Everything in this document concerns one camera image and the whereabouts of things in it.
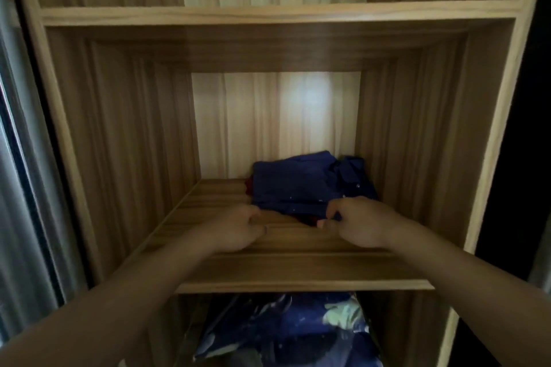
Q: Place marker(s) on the person's left hand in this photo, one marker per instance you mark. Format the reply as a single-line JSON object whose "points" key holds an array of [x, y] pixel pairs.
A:
{"points": [[236, 231]]}

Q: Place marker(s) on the wooden wardrobe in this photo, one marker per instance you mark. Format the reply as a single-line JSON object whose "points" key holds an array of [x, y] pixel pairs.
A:
{"points": [[129, 121]]}

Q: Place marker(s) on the person's right forearm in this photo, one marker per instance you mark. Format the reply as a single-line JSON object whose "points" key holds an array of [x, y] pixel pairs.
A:
{"points": [[473, 285]]}

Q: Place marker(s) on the blue printed folded bedding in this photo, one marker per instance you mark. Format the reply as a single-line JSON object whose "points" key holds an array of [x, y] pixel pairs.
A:
{"points": [[292, 332]]}

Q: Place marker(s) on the person's right hand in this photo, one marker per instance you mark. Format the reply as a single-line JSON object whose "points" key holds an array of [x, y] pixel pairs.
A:
{"points": [[366, 225]]}

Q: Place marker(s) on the blue shirt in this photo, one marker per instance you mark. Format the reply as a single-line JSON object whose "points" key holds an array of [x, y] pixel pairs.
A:
{"points": [[301, 182]]}

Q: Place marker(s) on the person's left forearm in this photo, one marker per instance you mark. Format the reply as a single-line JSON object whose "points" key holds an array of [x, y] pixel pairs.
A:
{"points": [[107, 306]]}

